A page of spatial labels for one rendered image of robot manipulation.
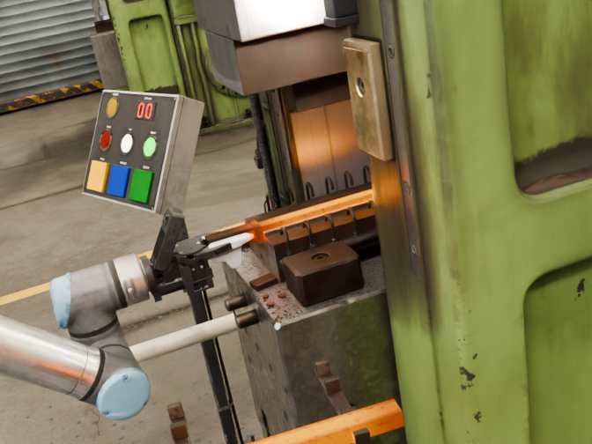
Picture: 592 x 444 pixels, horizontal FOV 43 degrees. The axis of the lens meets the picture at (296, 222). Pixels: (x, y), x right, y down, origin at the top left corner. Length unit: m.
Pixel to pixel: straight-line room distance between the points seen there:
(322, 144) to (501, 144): 0.68
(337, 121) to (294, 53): 0.37
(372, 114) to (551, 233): 0.30
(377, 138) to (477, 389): 0.40
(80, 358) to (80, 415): 1.66
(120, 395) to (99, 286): 0.20
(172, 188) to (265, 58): 0.59
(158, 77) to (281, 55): 4.99
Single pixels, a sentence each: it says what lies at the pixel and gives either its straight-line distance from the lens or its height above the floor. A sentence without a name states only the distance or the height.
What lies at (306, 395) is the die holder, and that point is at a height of 0.76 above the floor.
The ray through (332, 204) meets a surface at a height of 1.01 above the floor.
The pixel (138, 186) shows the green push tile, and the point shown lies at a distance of 1.81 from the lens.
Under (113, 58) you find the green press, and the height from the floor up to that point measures 0.71.
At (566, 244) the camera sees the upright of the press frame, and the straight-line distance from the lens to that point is 1.13.
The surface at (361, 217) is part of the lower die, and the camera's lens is 1.42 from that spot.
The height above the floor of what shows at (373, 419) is 0.96.
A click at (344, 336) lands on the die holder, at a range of 1.32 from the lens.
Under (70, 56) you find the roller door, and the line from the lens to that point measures 9.26.
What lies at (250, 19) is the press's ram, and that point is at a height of 1.40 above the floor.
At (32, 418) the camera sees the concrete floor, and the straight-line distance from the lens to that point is 3.01.
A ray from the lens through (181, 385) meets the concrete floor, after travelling 2.89.
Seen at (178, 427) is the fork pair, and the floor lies 0.96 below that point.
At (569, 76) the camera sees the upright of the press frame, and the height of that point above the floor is 1.26.
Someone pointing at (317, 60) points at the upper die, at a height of 1.30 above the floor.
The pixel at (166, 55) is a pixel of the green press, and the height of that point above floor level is 0.67.
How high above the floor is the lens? 1.53
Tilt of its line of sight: 22 degrees down
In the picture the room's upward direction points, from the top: 10 degrees counter-clockwise
